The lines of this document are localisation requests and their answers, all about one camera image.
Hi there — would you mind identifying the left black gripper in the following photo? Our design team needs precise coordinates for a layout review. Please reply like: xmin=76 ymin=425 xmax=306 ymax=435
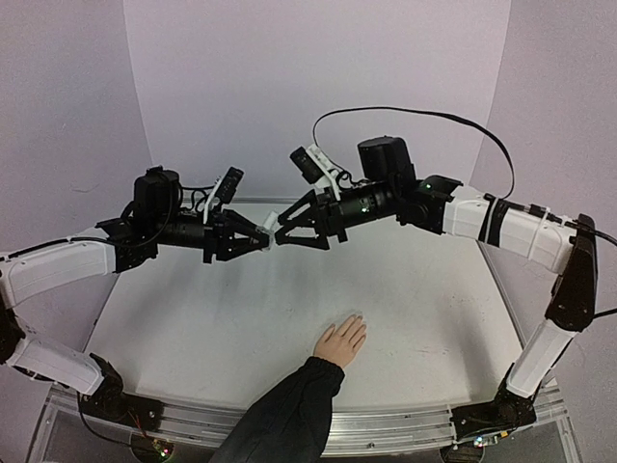
xmin=152 ymin=206 xmax=271 ymax=263

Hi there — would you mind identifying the white nail polish cap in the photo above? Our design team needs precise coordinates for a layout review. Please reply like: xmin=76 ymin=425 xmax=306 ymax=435
xmin=262 ymin=210 xmax=279 ymax=232

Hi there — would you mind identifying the clear nail polish bottle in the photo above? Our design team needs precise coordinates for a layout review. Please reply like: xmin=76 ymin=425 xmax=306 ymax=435
xmin=257 ymin=228 xmax=276 ymax=252

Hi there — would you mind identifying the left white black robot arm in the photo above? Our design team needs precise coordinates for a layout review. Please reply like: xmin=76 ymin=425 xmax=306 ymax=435
xmin=1 ymin=166 xmax=277 ymax=424

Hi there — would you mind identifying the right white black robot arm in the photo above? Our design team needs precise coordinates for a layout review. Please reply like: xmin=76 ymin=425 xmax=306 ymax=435
xmin=275 ymin=136 xmax=598 ymax=442

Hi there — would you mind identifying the black sleeved forearm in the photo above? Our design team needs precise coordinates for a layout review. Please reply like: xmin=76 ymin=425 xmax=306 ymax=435
xmin=211 ymin=357 xmax=344 ymax=463

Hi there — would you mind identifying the person's bare hand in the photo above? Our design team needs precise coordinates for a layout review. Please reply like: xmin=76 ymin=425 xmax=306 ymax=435
xmin=312 ymin=314 xmax=367 ymax=369

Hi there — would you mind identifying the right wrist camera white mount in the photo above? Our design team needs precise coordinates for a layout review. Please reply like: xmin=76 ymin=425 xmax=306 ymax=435
xmin=290 ymin=144 xmax=345 ymax=201

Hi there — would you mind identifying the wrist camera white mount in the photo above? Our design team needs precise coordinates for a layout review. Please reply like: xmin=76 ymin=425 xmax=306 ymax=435
xmin=290 ymin=144 xmax=345 ymax=201
xmin=202 ymin=167 xmax=244 ymax=225

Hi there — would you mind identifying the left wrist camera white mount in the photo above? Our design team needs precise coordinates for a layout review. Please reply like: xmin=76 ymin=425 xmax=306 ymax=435
xmin=202 ymin=167 xmax=244 ymax=225

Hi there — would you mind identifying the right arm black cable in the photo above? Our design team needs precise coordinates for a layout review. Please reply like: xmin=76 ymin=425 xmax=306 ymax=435
xmin=311 ymin=107 xmax=516 ymax=199

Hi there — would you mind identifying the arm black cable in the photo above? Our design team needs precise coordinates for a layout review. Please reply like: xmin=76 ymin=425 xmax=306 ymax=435
xmin=0 ymin=231 xmax=146 ymax=261
xmin=311 ymin=107 xmax=516 ymax=199

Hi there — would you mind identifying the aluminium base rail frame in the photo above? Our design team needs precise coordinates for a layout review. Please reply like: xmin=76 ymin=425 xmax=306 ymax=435
xmin=28 ymin=360 xmax=580 ymax=462

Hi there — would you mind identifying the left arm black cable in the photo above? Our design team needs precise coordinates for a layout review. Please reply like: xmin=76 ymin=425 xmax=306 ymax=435
xmin=0 ymin=231 xmax=146 ymax=261

